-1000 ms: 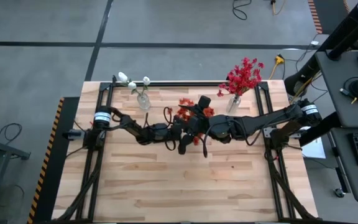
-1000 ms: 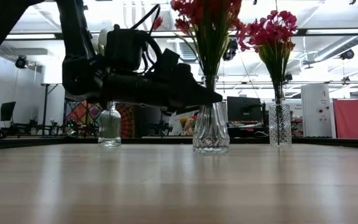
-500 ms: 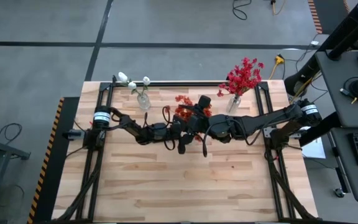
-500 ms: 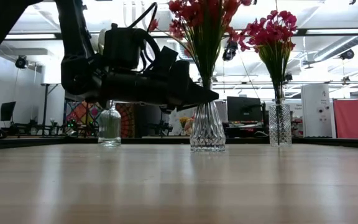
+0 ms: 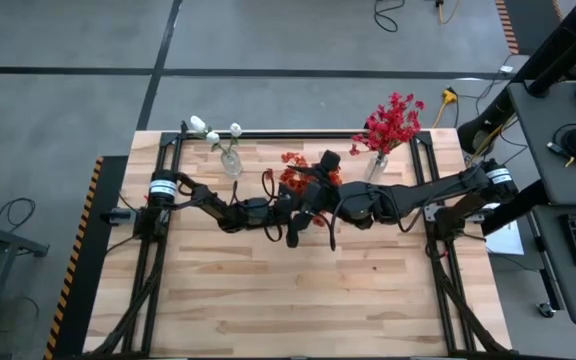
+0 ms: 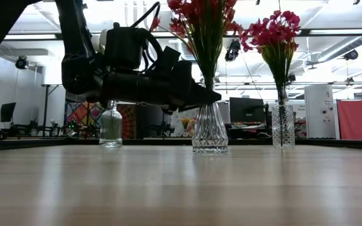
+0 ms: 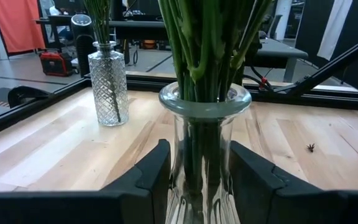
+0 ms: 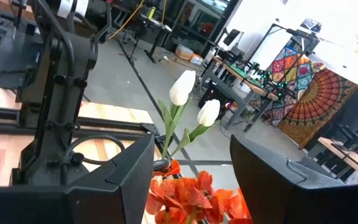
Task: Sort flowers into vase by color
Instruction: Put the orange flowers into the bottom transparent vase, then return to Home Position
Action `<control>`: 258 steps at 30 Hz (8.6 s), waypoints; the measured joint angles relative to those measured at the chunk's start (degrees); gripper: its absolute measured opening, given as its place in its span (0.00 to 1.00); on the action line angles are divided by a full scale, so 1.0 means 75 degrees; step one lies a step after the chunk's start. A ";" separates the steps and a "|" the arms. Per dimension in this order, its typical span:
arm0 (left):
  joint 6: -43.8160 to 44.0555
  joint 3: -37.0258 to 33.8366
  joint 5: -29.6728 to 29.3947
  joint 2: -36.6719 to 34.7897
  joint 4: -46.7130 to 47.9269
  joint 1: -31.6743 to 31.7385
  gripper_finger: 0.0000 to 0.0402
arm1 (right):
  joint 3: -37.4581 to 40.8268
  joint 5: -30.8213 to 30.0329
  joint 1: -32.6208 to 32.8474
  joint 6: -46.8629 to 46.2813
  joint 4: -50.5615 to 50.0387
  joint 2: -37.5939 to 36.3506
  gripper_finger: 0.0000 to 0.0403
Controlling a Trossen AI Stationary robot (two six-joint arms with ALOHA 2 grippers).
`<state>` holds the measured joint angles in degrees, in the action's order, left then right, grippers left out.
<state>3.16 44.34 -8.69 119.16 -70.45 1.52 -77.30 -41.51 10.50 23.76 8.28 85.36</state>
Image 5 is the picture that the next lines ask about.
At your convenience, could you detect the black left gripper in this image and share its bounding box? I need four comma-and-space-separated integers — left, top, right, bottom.
270, 183, 315, 250

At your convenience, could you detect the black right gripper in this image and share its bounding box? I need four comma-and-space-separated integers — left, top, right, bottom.
292, 149, 387, 232

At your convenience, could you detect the diamond-cut cylindrical glass vase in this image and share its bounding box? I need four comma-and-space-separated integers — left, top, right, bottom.
364, 152, 390, 184

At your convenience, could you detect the round clear glass bottle vase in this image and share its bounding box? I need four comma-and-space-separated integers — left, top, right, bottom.
219, 148, 244, 179

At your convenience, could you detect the white paper sheet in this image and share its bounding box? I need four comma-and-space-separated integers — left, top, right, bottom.
477, 198, 525, 256

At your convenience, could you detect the black hazard-striped side panel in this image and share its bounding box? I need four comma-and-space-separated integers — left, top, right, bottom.
42, 155, 129, 360

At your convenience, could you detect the black tower fan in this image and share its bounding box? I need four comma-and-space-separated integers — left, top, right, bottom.
510, 0, 576, 99

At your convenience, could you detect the black left camera cable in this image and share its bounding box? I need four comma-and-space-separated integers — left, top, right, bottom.
229, 168, 285, 244

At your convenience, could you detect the black camera cable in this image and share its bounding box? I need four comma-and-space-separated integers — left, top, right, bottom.
327, 197, 420, 252
229, 168, 285, 244

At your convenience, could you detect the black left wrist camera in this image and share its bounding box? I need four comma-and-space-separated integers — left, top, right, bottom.
240, 197, 270, 227

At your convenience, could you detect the black aluminium table frame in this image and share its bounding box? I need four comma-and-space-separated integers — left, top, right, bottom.
85, 119, 514, 360

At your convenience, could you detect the black right camera cable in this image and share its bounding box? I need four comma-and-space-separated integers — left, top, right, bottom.
327, 197, 420, 252

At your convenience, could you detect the yellow power plug with cable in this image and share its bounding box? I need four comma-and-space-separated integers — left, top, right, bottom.
431, 87, 459, 129

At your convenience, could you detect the black floor cable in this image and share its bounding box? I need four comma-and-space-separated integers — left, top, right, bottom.
0, 197, 37, 231
372, 0, 407, 34

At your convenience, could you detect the yellow floor cable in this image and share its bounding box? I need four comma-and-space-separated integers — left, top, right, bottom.
435, 0, 462, 26

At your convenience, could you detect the orange-striped floor cable ramp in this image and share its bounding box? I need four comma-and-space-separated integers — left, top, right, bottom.
495, 0, 522, 56

